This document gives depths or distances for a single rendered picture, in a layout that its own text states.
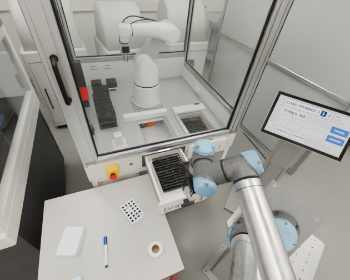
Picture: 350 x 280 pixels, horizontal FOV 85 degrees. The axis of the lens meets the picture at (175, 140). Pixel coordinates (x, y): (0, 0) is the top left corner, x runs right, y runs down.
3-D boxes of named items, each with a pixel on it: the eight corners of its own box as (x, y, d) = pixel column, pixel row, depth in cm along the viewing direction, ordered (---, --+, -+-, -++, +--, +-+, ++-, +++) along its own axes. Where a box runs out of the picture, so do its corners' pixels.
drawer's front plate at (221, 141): (223, 149, 141) (226, 138, 134) (187, 158, 132) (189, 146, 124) (221, 147, 143) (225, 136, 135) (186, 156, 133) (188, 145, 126)
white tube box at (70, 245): (78, 258, 89) (74, 255, 86) (58, 258, 88) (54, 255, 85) (86, 230, 98) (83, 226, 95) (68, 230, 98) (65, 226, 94)
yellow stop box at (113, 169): (120, 177, 114) (119, 170, 109) (108, 180, 111) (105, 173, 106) (118, 170, 117) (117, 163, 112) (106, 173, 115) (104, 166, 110)
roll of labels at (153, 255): (154, 240, 98) (154, 238, 95) (165, 249, 95) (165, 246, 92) (145, 253, 93) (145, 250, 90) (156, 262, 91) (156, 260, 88)
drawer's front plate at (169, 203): (206, 199, 111) (210, 189, 103) (158, 215, 101) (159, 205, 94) (204, 196, 112) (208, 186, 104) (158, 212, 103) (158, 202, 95)
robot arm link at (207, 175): (222, 179, 54) (218, 150, 62) (188, 189, 59) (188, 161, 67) (232, 191, 59) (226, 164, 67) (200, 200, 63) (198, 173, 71)
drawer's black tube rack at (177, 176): (190, 186, 114) (192, 180, 109) (163, 194, 108) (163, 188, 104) (176, 159, 128) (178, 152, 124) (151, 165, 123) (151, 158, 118)
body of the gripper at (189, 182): (190, 198, 81) (194, 183, 73) (182, 181, 87) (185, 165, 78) (205, 193, 84) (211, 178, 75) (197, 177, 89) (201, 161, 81)
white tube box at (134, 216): (145, 217, 106) (145, 214, 103) (132, 227, 101) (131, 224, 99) (133, 201, 112) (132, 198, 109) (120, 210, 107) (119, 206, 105)
